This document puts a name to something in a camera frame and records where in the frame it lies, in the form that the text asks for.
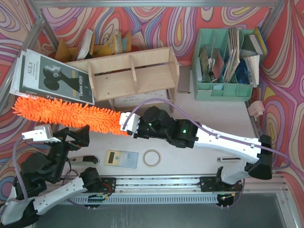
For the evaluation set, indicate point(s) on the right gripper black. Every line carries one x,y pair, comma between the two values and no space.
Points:
137,132

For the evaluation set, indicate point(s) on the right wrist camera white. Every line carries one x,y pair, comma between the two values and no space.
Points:
132,124

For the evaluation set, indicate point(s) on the beige and blue calculator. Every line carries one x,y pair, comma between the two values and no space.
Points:
122,159

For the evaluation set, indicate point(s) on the white Chokladfabriken book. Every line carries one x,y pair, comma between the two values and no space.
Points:
19,78

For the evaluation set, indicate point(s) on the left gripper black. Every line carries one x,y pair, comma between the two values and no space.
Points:
67,139

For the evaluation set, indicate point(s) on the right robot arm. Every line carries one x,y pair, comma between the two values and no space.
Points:
255,157

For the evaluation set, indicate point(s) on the Twins story book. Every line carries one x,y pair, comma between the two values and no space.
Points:
45,77

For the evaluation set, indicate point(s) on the clear tape roll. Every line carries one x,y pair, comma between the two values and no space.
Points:
151,158

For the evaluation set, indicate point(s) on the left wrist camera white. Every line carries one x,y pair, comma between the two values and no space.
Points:
41,133

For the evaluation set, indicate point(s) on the spiral notebook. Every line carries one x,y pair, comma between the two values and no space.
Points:
131,101

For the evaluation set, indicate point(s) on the mint green desk organizer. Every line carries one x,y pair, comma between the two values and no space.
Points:
214,65

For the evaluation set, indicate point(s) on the pink piggy figurine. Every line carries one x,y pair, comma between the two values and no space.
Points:
256,109

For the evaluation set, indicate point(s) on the wooden bookshelf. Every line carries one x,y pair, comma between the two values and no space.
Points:
132,73

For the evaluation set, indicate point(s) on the yellow file rack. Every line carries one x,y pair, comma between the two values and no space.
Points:
65,54

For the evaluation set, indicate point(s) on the black marker pen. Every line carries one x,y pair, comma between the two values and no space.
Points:
227,159

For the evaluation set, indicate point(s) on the orange microfiber duster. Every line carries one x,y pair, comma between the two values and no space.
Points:
76,115

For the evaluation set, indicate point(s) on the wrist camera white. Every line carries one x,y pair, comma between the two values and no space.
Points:
41,133
132,124

